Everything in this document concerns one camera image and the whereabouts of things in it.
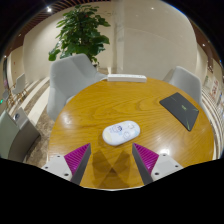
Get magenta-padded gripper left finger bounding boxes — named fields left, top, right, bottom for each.
left=41, top=143, right=92, bottom=186

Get grey upholstered armchair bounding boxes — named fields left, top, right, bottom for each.
left=162, top=65, right=203, bottom=108
left=46, top=53, right=108, bottom=122

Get large green potted plant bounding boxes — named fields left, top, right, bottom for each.
left=48, top=3, right=111, bottom=68

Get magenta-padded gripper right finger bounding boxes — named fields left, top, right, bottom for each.
left=132, top=142, right=184, bottom=186

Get black mouse pad green lines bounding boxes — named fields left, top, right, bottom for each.
left=159, top=92, right=200, bottom=132

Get small white chair wooden legs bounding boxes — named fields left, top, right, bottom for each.
left=11, top=73, right=28, bottom=101

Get white cartoon-print computer mouse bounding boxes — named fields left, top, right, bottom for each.
left=102, top=120, right=141, bottom=147

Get white power strip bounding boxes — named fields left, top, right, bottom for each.
left=106, top=73, right=148, bottom=84

